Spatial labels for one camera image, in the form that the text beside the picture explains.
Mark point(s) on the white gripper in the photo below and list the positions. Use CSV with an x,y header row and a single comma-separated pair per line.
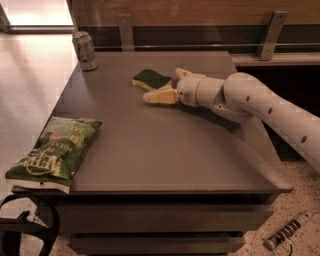
x,y
187,88

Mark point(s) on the green and yellow sponge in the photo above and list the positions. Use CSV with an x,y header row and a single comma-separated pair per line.
x,y
150,80

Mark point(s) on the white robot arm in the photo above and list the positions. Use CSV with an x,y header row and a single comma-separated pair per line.
x,y
241,96

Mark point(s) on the silver soda can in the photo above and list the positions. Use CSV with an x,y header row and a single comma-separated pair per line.
x,y
84,49

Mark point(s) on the grey table with drawers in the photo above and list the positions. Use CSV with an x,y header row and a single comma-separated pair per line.
x,y
162,181

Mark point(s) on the green chip bag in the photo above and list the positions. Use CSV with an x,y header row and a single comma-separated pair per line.
x,y
56,157

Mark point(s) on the white power strip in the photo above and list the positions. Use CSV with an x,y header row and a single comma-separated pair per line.
x,y
288,230

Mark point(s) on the left metal wall bracket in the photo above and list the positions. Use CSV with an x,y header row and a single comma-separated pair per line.
x,y
126,32

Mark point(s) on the metal wall bracket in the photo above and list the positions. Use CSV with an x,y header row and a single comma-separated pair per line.
x,y
126,32
271,35

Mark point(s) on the right metal wall bracket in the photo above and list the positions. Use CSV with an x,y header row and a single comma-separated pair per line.
x,y
271,35

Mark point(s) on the horizontal metal rail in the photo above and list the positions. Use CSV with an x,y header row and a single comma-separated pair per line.
x,y
246,48

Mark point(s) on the black chair frame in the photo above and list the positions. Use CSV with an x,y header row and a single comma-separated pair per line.
x,y
11,229

